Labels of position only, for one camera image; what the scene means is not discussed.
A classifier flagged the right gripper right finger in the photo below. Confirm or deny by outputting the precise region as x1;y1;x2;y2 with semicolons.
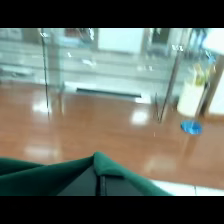
100;175;145;197

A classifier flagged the dark green garment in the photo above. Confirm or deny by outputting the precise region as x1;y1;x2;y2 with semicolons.
0;151;173;197

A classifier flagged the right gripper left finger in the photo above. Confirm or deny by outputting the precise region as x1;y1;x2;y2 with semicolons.
57;165;101;197

